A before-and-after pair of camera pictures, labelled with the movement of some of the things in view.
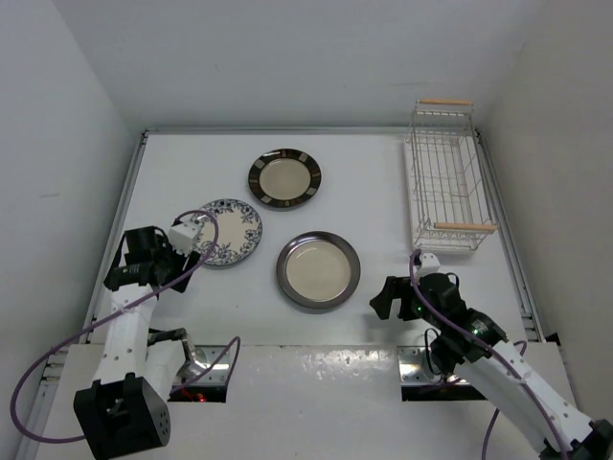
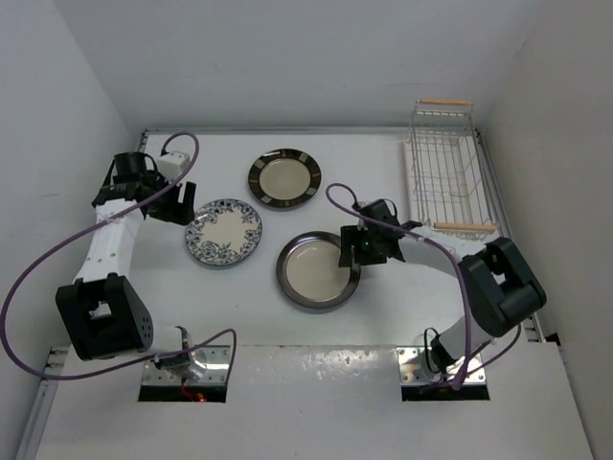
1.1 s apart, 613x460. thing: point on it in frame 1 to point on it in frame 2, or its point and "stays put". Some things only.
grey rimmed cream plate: x=318 y=269 stays put
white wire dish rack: x=452 y=176 stays put
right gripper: x=395 y=287 to x=351 y=237
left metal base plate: x=218 y=372 stays put
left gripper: x=183 y=263 to x=180 y=213
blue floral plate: x=239 y=231 stays put
